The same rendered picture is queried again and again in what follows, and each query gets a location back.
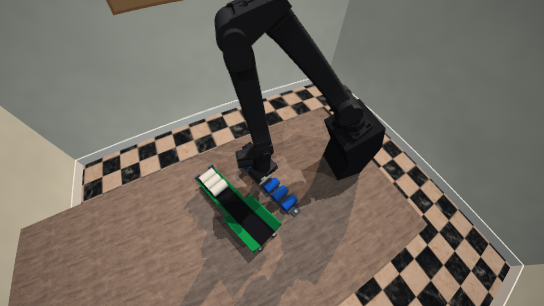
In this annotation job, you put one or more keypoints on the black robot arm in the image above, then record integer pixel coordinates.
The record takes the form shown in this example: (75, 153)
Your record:
(242, 20)

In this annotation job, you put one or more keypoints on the cream plastic cylinder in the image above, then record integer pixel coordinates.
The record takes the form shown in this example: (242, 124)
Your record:
(264, 179)

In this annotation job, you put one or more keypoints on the cream plastic bar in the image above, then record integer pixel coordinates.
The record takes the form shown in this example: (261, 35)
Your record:
(206, 176)
(212, 181)
(218, 187)

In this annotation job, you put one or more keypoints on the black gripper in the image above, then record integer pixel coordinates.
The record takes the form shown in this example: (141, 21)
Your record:
(262, 171)

